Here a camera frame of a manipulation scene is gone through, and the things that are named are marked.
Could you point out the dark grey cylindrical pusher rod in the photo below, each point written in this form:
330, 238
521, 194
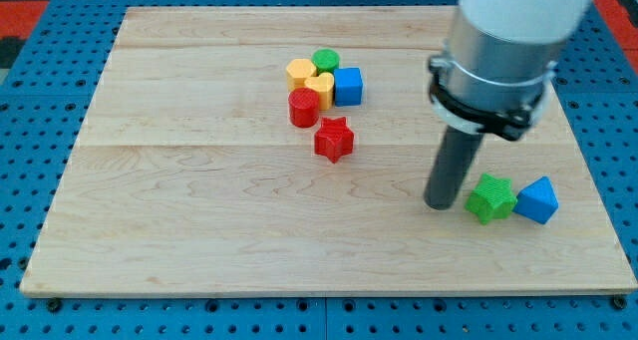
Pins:
454, 158

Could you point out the blue triangle block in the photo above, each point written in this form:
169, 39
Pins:
537, 201

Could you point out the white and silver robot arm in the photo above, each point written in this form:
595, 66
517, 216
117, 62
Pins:
493, 77

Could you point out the green star block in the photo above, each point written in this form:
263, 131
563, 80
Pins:
492, 198

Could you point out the red star block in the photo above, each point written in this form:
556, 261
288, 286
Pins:
333, 139

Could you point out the blue cube block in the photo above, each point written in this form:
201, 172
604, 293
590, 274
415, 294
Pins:
348, 87

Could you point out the yellow heart block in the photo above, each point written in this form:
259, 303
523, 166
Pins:
324, 85

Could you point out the green cylinder block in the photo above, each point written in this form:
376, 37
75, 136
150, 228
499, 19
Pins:
325, 60

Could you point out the red cylinder block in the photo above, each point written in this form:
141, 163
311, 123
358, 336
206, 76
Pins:
303, 104

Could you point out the yellow hexagon block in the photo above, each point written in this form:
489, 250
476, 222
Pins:
297, 71

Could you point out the light wooden board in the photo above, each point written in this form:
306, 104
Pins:
187, 179

